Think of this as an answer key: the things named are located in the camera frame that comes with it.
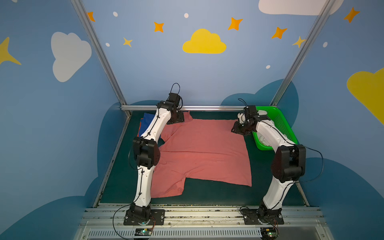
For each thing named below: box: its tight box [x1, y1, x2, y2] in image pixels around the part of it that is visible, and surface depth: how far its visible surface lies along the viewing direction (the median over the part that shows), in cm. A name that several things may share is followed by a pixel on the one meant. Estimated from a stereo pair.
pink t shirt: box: [151, 112, 252, 198], surface depth 99 cm
